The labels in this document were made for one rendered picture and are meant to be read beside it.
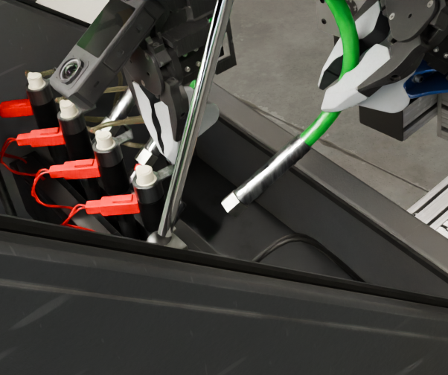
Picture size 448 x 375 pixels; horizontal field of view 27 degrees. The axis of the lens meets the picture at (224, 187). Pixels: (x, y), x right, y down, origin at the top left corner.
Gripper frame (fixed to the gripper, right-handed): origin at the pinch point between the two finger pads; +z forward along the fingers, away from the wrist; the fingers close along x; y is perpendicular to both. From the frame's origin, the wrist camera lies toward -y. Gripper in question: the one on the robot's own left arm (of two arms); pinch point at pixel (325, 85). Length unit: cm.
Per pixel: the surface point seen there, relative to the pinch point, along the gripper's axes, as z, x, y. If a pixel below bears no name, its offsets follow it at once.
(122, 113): 27.4, 15.3, -4.3
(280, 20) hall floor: 124, 190, 111
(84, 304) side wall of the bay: -6.5, -32.8, -25.0
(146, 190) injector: 20.1, -0.7, -5.5
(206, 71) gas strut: -14.4, -22.9, -23.3
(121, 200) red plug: 23.6, -0.1, -6.1
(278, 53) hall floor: 121, 169, 107
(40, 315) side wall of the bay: -6.1, -33.8, -27.0
